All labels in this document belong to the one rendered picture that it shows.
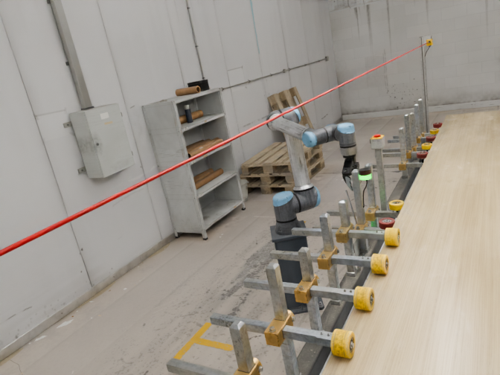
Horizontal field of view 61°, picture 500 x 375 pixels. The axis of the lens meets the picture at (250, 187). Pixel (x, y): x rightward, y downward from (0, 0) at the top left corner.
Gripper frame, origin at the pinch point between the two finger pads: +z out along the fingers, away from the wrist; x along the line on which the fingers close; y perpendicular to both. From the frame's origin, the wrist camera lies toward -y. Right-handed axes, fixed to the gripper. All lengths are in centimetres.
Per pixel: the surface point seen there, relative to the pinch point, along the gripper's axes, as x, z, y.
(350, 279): -8, 31, -45
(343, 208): -8.2, -5.4, -41.7
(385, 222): -21.9, 10.5, -21.7
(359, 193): -8.7, -3.4, -16.7
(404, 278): -40, 11, -72
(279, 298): -9, -4, -117
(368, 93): 180, 45, 751
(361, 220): -8.2, 11.9, -16.7
